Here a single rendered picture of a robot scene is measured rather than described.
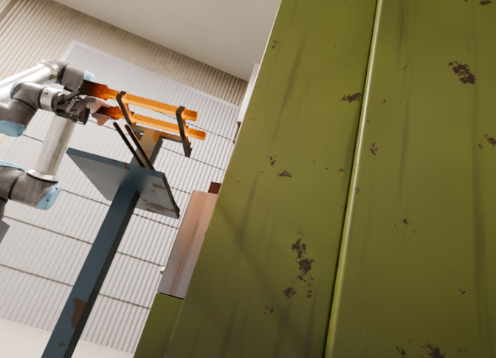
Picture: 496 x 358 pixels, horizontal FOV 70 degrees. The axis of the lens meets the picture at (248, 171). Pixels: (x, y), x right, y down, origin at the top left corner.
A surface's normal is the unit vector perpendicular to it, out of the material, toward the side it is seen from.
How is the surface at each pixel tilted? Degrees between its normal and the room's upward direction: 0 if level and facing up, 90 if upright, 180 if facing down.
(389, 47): 90
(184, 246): 90
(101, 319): 90
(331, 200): 90
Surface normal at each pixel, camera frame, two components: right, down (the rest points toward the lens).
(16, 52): 0.28, -0.35
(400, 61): -0.11, -0.46
